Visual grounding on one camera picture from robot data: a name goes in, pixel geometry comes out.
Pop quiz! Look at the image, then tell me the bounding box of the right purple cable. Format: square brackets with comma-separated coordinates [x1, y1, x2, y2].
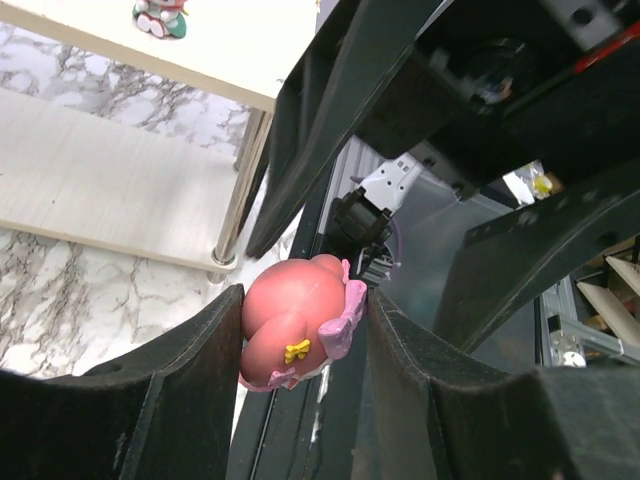
[389, 219, 407, 269]

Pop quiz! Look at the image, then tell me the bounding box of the pink mushroom toy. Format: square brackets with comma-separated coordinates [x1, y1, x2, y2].
[132, 0, 188, 39]

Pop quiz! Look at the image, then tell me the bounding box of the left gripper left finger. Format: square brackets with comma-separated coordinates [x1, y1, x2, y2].
[1, 285, 244, 479]

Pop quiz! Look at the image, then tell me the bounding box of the white metal shelf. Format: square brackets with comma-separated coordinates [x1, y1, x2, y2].
[1, 1, 318, 280]

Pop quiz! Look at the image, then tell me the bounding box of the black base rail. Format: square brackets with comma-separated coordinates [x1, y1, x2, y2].
[227, 140, 378, 479]

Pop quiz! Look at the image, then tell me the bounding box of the pink bear toy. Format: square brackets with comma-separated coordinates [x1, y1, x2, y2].
[239, 254, 368, 392]

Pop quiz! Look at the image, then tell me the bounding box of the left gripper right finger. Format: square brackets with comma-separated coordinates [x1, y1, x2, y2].
[367, 289, 639, 479]

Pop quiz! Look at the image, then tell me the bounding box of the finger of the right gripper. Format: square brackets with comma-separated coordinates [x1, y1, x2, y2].
[433, 164, 639, 350]
[246, 1, 440, 258]

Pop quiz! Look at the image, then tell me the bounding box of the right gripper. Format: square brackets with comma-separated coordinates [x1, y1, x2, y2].
[357, 1, 639, 197]

